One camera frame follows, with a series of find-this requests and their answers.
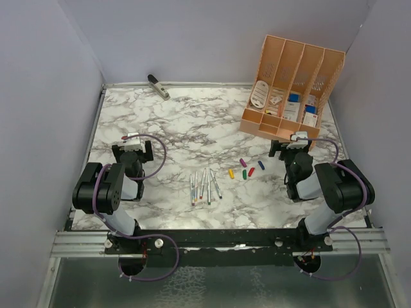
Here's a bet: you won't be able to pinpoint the purple-end white marker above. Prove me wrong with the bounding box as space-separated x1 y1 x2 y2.
189 175 195 206

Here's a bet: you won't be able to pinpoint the yellow-end white marker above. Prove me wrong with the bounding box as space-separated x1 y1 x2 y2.
194 171 198 202

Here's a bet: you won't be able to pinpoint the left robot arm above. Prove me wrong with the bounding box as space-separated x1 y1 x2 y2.
72 139 153 253

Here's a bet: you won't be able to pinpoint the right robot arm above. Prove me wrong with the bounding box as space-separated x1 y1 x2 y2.
268 137 375 251

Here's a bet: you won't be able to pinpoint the blue pen cap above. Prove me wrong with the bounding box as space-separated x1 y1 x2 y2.
258 160 265 170

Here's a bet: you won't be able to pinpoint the blue white box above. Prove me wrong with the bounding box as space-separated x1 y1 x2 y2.
284 93 301 114

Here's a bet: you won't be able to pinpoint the red white box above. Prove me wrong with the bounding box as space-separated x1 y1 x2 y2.
302 105 318 127

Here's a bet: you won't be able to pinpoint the white paper cards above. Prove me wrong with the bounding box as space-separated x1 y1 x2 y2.
267 89 284 112

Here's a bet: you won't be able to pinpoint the white oval perforated plate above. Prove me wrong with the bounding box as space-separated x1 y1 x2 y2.
250 80 270 109

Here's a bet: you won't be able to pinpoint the peach desk organizer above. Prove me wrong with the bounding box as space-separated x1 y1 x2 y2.
240 35 345 142

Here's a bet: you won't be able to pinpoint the blue-end white marker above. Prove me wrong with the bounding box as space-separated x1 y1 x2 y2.
209 169 222 199

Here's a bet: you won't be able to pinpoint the grey black stapler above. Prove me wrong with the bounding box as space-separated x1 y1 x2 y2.
147 74 170 100

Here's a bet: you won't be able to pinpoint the red-end white marker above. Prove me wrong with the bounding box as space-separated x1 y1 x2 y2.
199 168 207 200

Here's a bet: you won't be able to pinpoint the green-end white marker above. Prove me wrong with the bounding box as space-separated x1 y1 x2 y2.
207 174 211 205

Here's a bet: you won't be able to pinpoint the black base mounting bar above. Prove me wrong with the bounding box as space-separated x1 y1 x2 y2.
105 228 333 268

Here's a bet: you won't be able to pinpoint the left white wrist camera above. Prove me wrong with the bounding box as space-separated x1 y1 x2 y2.
121 133 143 151

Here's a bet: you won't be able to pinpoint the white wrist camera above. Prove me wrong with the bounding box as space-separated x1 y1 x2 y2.
121 133 143 151
286 132 310 150

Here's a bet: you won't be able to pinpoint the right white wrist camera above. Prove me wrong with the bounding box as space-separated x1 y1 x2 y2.
286 132 310 150

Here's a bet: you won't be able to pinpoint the aluminium frame rail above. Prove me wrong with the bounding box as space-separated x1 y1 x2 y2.
51 231 107 258

